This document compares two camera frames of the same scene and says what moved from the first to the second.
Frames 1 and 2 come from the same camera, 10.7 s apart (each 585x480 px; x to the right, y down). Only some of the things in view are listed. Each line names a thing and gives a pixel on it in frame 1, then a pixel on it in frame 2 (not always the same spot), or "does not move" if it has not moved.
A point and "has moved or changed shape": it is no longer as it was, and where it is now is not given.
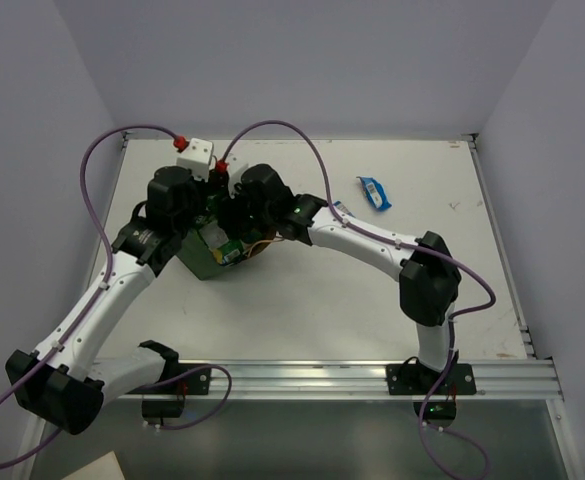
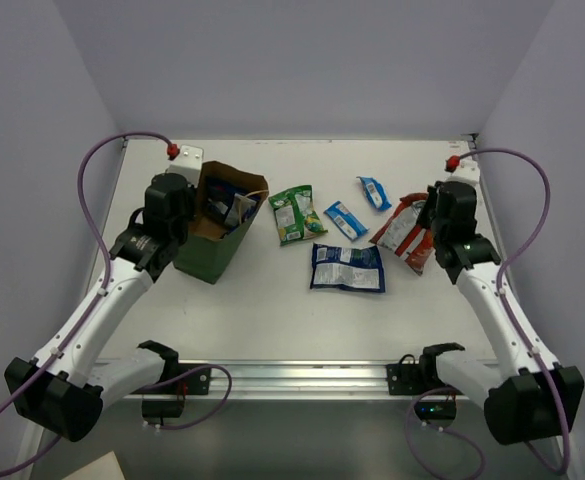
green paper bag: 204,248 has moved or changed shape
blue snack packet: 375,192 does not move
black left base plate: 197,384 does not move
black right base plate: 416,379 does not move
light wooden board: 106,467 does not move
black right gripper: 228,218 → 431,197
